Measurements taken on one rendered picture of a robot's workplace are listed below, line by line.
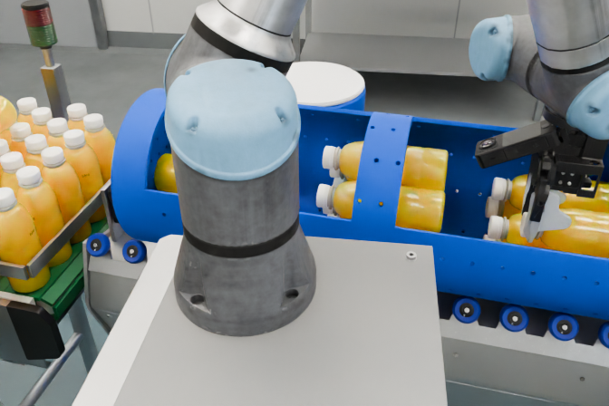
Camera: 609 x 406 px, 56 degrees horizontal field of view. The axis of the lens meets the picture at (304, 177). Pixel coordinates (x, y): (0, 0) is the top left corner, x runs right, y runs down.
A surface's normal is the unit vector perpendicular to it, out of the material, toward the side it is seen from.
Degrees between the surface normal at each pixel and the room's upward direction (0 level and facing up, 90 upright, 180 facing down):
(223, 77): 7
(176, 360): 0
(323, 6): 90
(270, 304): 72
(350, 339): 0
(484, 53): 90
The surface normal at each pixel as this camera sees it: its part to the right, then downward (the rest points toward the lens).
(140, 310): 0.00, -0.84
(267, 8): 0.21, 0.52
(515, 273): -0.25, 0.53
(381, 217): -0.22, 0.16
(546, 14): -0.69, 0.66
